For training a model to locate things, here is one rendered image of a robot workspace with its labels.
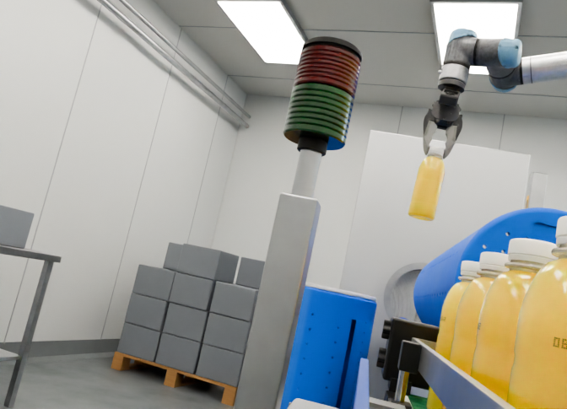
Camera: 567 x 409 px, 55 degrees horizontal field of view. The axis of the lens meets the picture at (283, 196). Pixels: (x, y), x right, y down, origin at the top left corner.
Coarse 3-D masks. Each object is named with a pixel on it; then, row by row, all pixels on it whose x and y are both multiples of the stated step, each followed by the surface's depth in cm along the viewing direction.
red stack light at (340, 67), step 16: (320, 48) 53; (336, 48) 53; (304, 64) 54; (320, 64) 53; (336, 64) 53; (352, 64) 53; (304, 80) 53; (320, 80) 52; (336, 80) 52; (352, 80) 54; (352, 96) 54
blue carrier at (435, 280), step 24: (504, 216) 92; (528, 216) 91; (552, 216) 91; (480, 240) 92; (504, 240) 91; (552, 240) 91; (432, 264) 145; (456, 264) 94; (432, 288) 124; (432, 312) 129
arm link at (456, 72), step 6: (444, 66) 148; (450, 66) 146; (456, 66) 145; (462, 66) 145; (438, 72) 150; (444, 72) 147; (450, 72) 146; (456, 72) 145; (462, 72) 145; (468, 72) 147; (444, 78) 147; (450, 78) 146; (456, 78) 145; (462, 78) 145
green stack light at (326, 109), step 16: (304, 96) 53; (320, 96) 52; (336, 96) 52; (288, 112) 54; (304, 112) 52; (320, 112) 52; (336, 112) 52; (288, 128) 53; (304, 128) 52; (320, 128) 52; (336, 128) 52; (336, 144) 54
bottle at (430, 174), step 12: (432, 156) 142; (420, 168) 142; (432, 168) 140; (444, 168) 141; (420, 180) 141; (432, 180) 139; (420, 192) 140; (432, 192) 139; (420, 204) 139; (432, 204) 139; (420, 216) 139; (432, 216) 139
